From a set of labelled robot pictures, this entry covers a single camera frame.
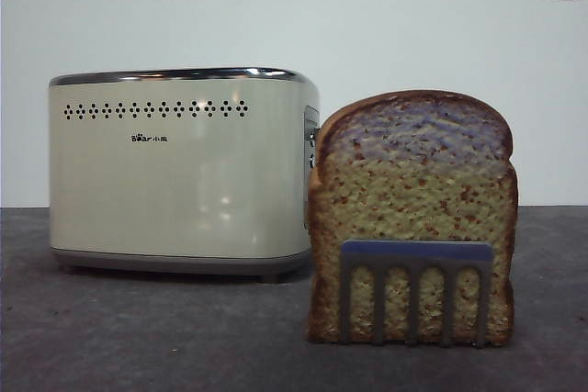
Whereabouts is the brown-crusted bread slice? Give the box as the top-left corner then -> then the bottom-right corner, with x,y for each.
306,89 -> 519,346

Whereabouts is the cream two-slot toaster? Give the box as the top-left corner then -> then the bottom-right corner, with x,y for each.
48,66 -> 322,284

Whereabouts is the stainless steel toast rack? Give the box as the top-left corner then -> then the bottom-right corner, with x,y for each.
338,239 -> 493,350

